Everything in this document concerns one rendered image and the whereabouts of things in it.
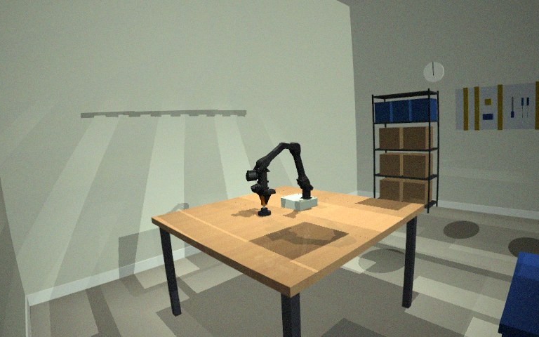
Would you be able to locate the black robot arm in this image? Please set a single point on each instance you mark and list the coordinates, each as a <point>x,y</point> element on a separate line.
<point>260,170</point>

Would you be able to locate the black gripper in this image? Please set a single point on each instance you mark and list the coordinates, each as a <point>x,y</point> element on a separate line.
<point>266,192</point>

